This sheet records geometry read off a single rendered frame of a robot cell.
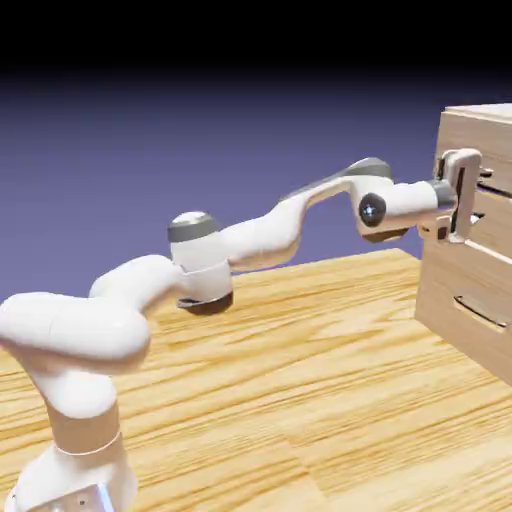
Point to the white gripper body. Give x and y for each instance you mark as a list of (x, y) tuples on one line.
[(468, 168)]

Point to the light wood drawer front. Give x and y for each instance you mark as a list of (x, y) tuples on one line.
[(438, 286), (499, 150)]

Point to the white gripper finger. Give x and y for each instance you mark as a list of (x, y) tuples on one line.
[(484, 174), (477, 219)]

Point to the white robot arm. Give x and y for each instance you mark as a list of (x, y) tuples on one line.
[(256, 244)]

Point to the light wood cabinet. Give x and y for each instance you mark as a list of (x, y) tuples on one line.
[(472, 114)]

